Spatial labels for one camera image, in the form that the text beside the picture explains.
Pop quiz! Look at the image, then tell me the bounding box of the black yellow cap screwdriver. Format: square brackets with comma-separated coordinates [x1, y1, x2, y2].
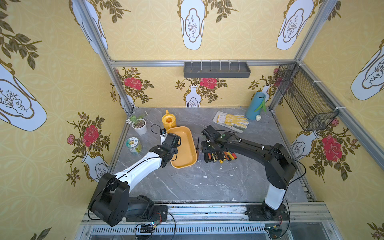
[217, 152, 224, 164]

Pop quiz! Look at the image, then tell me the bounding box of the black ribbed handle screwdriver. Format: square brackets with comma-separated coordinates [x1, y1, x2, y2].
[204, 153, 209, 163]

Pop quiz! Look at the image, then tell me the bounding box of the yellow storage box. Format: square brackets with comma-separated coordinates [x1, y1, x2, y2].
[167, 126, 198, 169]

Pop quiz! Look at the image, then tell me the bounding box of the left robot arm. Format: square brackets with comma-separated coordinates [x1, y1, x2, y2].
[88, 134, 182, 227]

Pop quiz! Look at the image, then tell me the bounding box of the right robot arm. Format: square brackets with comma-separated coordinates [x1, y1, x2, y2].
[202, 125, 297, 220]

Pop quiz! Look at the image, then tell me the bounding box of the yellow watering can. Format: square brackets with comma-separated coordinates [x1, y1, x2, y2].
[162, 110, 177, 131]

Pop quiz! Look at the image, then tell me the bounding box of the yellow white work glove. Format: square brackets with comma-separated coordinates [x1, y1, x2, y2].
[212, 112, 249, 133]

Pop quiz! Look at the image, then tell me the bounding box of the round tape tin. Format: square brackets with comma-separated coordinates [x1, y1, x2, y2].
[126, 137, 143, 154]

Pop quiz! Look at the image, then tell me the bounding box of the white potted plant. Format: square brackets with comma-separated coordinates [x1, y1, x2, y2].
[127, 115, 147, 135]

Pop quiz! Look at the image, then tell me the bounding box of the teal vase with flower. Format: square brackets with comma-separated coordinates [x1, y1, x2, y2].
[246, 92, 267, 120]

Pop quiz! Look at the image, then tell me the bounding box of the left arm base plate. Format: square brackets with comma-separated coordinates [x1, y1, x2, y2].
[125, 205, 168, 223]

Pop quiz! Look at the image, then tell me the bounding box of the grey wall shelf rack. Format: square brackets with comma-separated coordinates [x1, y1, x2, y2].
[183, 61, 251, 79]

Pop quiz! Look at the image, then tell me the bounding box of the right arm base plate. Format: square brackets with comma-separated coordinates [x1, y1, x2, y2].
[245, 203, 290, 221]

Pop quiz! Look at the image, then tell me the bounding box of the black wire mesh basket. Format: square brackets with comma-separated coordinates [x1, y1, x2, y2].
[275, 63, 339, 131]

